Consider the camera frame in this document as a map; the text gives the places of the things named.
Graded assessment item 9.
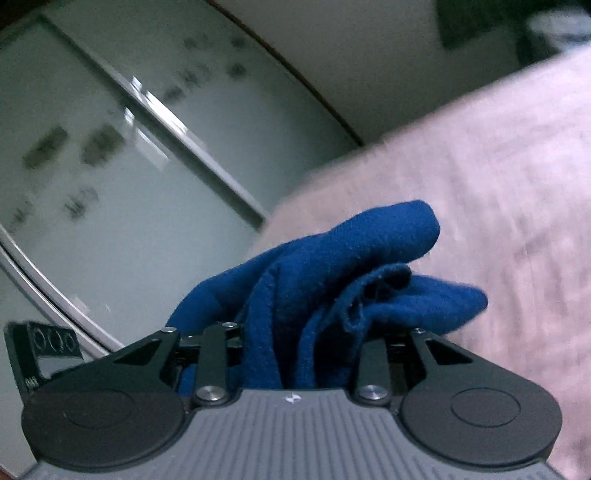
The pink bed sheet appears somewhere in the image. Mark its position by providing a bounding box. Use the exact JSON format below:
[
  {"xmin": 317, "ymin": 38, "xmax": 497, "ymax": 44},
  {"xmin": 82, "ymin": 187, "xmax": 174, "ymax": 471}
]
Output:
[{"xmin": 252, "ymin": 47, "xmax": 590, "ymax": 479}]

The dark headboard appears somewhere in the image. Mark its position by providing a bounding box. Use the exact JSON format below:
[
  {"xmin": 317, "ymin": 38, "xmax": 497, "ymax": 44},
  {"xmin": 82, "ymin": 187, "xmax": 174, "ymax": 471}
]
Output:
[{"xmin": 435, "ymin": 0, "xmax": 590, "ymax": 66}]

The glass wardrobe sliding door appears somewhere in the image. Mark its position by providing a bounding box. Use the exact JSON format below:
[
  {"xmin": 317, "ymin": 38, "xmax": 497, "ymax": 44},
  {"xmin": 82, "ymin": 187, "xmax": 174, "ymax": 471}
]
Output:
[{"xmin": 0, "ymin": 0, "xmax": 364, "ymax": 471}]

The blue knit sweater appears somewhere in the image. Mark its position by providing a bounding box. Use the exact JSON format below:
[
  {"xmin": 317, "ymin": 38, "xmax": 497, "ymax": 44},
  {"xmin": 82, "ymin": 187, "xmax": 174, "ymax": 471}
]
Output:
[{"xmin": 168, "ymin": 200, "xmax": 488, "ymax": 390}]

